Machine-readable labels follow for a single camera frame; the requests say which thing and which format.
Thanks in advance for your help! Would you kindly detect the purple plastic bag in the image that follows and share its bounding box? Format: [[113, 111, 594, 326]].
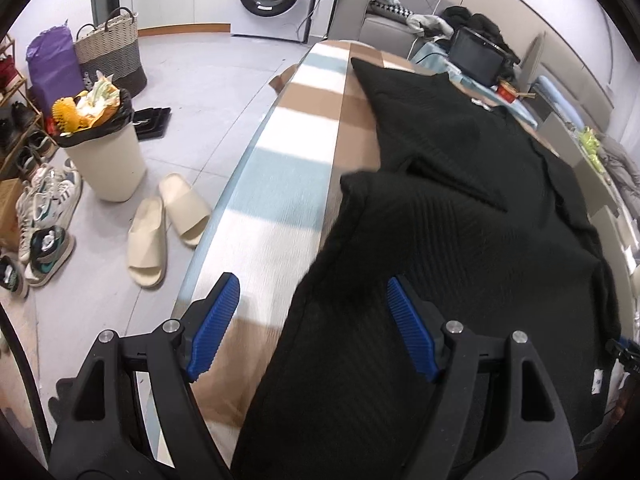
[[25, 22, 83, 106]]

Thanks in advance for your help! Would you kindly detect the cream trash bin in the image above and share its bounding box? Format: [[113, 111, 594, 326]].
[[52, 72, 148, 203]]

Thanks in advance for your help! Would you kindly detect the black screen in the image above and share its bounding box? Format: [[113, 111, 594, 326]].
[[449, 26, 506, 87]]

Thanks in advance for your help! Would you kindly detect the black white patterned pillow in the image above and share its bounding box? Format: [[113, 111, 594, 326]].
[[370, 0, 416, 21]]

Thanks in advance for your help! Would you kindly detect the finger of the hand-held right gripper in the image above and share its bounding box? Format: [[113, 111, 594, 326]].
[[605, 337, 640, 376]]

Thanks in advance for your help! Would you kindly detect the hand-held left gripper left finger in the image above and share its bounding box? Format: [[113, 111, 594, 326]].
[[47, 272, 241, 480]]

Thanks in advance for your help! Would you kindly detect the white washing machine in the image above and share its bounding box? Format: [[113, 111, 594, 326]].
[[231, 0, 326, 43]]

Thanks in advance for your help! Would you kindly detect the grey crumpled cloth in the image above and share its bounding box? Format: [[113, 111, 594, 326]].
[[597, 137, 640, 201]]

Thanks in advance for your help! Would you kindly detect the black knit sweater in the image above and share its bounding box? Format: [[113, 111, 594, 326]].
[[232, 57, 623, 480]]

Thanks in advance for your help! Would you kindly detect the yellow trash item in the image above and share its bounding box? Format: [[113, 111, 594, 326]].
[[52, 97, 83, 133]]

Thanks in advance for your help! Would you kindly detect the black green sneaker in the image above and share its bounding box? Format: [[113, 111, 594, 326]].
[[0, 255, 28, 298], [25, 225, 76, 288]]

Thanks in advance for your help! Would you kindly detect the woven laundry basket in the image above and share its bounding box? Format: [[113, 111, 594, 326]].
[[74, 7, 148, 98]]

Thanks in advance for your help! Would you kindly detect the grey sofa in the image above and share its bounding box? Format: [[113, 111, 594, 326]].
[[327, 0, 451, 61]]

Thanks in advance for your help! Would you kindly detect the cream slipper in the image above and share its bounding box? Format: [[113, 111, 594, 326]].
[[127, 196, 167, 289], [159, 172, 213, 248]]

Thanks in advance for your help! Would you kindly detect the shoe rack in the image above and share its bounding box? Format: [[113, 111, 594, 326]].
[[0, 35, 56, 181]]

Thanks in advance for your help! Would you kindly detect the yellow green small item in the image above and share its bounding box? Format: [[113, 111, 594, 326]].
[[577, 127, 601, 158]]

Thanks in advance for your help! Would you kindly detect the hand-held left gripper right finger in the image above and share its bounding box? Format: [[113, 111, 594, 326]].
[[386, 275, 583, 480]]

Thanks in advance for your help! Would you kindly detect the black bag on table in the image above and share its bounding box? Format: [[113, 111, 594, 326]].
[[442, 5, 521, 63]]

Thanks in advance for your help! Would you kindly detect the black tray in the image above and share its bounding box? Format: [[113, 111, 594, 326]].
[[134, 106, 172, 140]]

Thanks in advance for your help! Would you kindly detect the striped brown blue blanket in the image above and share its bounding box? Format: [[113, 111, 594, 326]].
[[152, 39, 561, 480]]

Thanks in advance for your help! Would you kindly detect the white sneakers pair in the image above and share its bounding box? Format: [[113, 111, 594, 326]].
[[15, 160, 83, 261]]

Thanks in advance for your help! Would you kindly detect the light blue cloth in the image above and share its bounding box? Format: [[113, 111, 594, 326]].
[[410, 42, 456, 77]]

